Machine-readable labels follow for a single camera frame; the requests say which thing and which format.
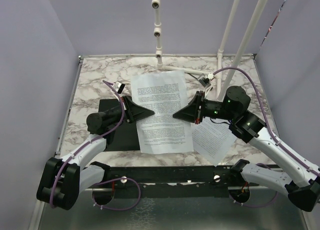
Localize black mounting rail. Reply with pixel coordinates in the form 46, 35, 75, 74
82, 164, 261, 199

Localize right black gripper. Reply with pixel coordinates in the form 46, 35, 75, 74
173, 91, 236, 124

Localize printed paper sheet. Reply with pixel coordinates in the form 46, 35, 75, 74
130, 70, 194, 154
191, 117, 237, 166

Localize orange handled screwdriver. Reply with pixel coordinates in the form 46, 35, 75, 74
187, 73, 199, 82

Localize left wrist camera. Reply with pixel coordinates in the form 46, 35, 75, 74
113, 81, 126, 94

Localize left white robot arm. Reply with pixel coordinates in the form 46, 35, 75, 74
36, 96, 154, 210

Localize white pvc pipe frame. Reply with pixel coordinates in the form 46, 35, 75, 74
151, 0, 268, 100

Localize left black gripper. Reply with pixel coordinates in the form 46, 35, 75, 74
105, 95, 155, 126

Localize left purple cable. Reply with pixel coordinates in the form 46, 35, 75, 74
48, 80, 142, 211

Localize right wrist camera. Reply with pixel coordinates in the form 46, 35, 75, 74
197, 73, 214, 91

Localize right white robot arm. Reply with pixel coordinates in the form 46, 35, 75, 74
173, 86, 320, 212

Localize aluminium frame rail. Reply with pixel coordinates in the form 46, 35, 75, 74
31, 184, 308, 229

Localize grey black folder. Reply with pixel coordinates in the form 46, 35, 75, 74
98, 96, 141, 152

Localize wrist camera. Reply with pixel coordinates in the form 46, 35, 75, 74
113, 81, 126, 94
197, 73, 214, 91

